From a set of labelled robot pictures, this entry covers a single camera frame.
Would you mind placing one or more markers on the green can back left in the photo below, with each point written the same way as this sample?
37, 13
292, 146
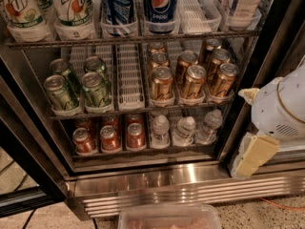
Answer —
63, 67

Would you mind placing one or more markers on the orange can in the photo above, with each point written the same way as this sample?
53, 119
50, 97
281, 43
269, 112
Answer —
155, 47
218, 57
184, 60
224, 79
195, 77
158, 59
207, 48
162, 84

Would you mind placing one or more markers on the red can back right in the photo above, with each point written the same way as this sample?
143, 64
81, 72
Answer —
134, 118

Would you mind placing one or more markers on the red can front right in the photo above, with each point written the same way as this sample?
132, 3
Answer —
135, 136

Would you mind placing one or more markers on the water bottle left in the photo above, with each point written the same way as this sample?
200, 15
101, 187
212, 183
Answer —
160, 132

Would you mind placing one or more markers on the green can back right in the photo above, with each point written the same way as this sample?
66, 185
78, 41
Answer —
96, 64

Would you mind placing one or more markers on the blue pepsi can left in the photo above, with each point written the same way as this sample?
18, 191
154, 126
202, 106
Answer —
119, 14

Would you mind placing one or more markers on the red can front middle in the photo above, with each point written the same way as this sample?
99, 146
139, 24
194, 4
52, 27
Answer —
109, 139

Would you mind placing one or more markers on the clear plastic container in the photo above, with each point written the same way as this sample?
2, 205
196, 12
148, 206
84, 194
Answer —
169, 216

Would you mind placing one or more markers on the red can back left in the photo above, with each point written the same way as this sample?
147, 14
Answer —
85, 123

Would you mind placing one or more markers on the empty white shelf tray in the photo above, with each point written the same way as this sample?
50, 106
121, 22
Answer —
130, 93

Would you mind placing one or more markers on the red can back middle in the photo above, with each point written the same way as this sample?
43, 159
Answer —
112, 120

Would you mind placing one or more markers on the green can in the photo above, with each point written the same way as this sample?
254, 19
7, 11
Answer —
95, 90
96, 64
63, 67
60, 93

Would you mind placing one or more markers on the blue pepsi can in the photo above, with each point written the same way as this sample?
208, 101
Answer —
119, 14
160, 15

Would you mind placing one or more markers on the white bottle top right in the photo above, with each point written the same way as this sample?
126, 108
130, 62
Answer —
241, 13

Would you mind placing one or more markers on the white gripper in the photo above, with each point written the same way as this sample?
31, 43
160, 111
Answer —
273, 112

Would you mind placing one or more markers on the green can front right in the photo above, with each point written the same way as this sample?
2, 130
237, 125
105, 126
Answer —
95, 90

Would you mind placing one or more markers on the red can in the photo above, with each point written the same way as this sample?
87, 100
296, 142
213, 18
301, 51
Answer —
85, 123
134, 118
135, 136
109, 139
112, 120
84, 144

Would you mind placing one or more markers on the red can front left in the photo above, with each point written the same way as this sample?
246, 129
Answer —
84, 144

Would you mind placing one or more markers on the green can front left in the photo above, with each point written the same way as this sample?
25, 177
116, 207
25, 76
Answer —
60, 93

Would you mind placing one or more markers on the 7up bottle right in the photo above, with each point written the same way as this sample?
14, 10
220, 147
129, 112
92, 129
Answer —
72, 13

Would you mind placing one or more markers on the stainless steel fridge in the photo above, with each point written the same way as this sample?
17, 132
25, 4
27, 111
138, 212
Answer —
100, 185

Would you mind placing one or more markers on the blue pepsi can right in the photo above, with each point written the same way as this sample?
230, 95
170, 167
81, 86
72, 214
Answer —
160, 15

